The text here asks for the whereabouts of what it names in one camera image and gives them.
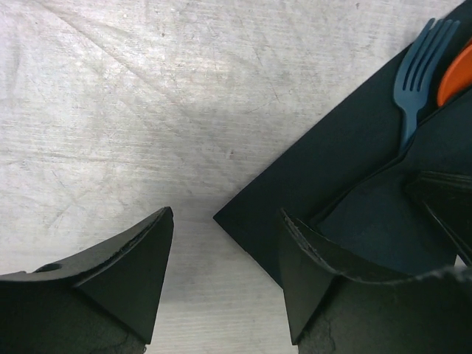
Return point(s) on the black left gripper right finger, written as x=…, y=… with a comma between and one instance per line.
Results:
x=339, y=302

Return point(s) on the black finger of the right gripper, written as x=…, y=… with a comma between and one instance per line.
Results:
x=446, y=199

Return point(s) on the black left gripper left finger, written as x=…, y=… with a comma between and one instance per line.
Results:
x=101, y=300

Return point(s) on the orange plastic spoon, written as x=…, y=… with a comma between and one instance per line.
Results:
x=457, y=77

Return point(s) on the blue plastic fork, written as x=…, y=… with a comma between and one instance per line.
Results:
x=414, y=75

